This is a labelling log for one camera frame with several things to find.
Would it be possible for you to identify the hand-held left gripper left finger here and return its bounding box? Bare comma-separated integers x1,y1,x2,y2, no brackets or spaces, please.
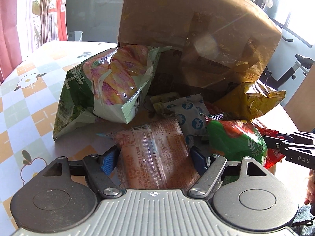
41,145,123,199

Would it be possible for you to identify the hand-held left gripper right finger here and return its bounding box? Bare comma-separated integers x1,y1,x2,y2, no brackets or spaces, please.
187,146,273,199

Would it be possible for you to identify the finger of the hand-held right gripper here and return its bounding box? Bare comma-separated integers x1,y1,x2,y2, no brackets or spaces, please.
276,131,315,142
263,136,315,153

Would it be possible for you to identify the small red snack packet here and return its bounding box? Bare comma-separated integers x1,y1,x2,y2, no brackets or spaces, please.
251,118,283,170

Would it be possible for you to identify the green and red chip bag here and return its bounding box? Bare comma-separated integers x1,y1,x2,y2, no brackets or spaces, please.
205,118,268,168

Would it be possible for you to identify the pink translucent snack packet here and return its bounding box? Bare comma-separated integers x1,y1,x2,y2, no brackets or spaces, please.
112,117,201,190

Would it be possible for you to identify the light green vegetable chip bag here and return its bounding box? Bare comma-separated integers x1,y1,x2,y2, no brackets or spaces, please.
53,45,161,142

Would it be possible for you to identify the brown cardboard box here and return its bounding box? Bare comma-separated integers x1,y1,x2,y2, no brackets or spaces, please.
117,0,282,99

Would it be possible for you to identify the person's right hand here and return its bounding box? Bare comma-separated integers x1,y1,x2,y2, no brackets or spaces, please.
305,174,315,206

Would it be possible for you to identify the brown cardboard panel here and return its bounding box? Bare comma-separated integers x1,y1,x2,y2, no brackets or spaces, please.
284,63,315,131

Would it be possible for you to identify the white blue-dotted snack packet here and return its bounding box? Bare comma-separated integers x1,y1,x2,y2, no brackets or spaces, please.
165,95,208,143

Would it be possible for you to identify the small shiny candy wrapper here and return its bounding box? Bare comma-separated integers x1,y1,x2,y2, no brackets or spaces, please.
209,112,230,121

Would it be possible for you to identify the yellow snack bag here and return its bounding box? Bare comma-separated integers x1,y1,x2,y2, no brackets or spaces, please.
214,82,287,121

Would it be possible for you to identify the grey shaggy rug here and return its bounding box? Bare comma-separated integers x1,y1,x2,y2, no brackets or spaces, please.
293,204,315,236

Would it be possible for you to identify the small pale yellow packet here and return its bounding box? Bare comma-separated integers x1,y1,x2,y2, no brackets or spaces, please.
150,92,181,115

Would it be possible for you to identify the black exercise bike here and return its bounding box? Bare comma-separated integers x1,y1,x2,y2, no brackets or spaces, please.
261,26,315,91

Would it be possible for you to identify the clear plastic piece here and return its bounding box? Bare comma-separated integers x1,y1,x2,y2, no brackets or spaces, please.
68,31,83,41

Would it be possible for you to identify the printed wall cloth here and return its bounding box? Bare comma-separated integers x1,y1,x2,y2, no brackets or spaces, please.
0,0,68,84

